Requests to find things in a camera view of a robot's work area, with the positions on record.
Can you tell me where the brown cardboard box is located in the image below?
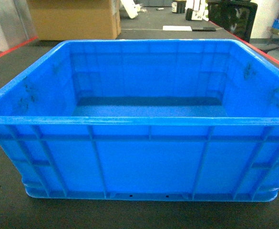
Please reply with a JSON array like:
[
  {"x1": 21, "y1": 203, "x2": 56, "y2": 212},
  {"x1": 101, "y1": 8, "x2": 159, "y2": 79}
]
[{"x1": 27, "y1": 0, "x2": 121, "y2": 41}]

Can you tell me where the large blue plastic crate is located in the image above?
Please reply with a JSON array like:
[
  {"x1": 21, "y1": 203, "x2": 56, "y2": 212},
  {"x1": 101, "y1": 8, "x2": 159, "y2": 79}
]
[{"x1": 0, "y1": 39, "x2": 279, "y2": 202}]

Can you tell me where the white flat board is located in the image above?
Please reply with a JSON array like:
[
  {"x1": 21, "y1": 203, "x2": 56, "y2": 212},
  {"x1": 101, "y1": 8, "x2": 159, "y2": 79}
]
[{"x1": 163, "y1": 25, "x2": 192, "y2": 31}]

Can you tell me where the black flat tablet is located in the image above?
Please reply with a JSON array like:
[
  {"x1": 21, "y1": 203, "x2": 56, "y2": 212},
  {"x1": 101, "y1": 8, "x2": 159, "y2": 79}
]
[{"x1": 192, "y1": 27, "x2": 216, "y2": 32}]

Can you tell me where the black monitor screen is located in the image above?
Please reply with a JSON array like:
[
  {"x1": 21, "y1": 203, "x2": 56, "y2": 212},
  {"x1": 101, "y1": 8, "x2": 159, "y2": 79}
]
[{"x1": 207, "y1": 0, "x2": 258, "y2": 42}]

